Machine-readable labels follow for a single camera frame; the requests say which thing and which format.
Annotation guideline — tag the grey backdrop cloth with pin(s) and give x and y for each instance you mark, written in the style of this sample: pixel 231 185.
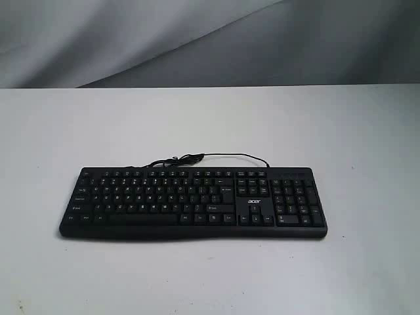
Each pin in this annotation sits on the grey backdrop cloth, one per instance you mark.
pixel 124 44

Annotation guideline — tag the black acer keyboard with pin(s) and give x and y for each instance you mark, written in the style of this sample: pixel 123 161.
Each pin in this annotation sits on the black acer keyboard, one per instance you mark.
pixel 139 203

